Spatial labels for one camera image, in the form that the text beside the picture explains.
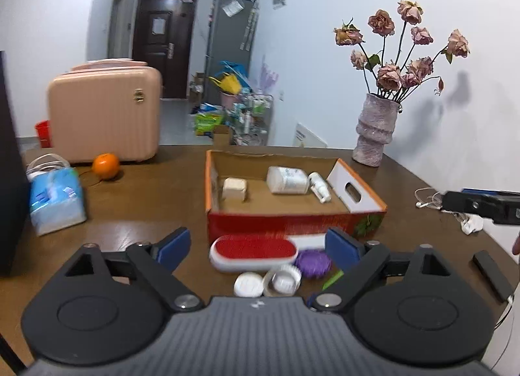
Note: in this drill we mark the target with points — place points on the red cardboard box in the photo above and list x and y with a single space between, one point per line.
354 208

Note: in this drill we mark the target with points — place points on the orange fruit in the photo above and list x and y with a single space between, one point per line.
106 166

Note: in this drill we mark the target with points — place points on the pink textured vase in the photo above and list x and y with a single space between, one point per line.
375 128

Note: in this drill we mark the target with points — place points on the red white lint brush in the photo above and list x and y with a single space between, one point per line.
242 253

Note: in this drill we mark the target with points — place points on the green spray bottle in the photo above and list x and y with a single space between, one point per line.
334 279

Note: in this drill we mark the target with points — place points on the white pill bottle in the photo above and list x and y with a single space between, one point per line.
282 180

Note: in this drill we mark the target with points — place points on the white bottle cap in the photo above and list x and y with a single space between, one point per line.
249 285

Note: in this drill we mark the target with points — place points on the grey refrigerator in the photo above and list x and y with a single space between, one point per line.
230 39

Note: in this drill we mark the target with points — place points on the yellow toy watering can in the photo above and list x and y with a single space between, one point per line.
228 84

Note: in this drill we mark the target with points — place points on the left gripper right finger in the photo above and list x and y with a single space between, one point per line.
409 307

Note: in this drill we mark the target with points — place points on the beige square case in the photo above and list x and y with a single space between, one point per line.
234 189

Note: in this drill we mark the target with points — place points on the dried pink flower bouquet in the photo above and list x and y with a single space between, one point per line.
396 71

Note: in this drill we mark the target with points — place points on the red bucket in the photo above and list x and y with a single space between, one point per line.
43 132

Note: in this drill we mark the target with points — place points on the dark brown entrance door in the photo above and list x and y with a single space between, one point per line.
162 38

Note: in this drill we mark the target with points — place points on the black rectangular remote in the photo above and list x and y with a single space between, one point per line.
489 269

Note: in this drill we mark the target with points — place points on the blue tissue pack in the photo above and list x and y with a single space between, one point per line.
56 201

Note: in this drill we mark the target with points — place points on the purple ridged lid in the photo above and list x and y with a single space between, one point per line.
313 263

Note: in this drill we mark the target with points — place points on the brown cardboard box on floor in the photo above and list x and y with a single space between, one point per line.
222 136

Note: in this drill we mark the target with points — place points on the white panel leaning on wall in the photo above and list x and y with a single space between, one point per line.
305 138

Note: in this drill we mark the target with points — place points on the white fluted lid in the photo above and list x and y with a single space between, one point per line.
282 281

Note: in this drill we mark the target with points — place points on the small white spray bottle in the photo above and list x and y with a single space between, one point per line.
319 187

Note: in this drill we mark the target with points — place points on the pink ribbed suitcase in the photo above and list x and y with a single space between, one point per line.
106 106

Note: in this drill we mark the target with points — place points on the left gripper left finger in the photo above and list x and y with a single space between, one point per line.
101 307

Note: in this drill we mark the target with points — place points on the wire storage cart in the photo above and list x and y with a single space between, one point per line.
250 119

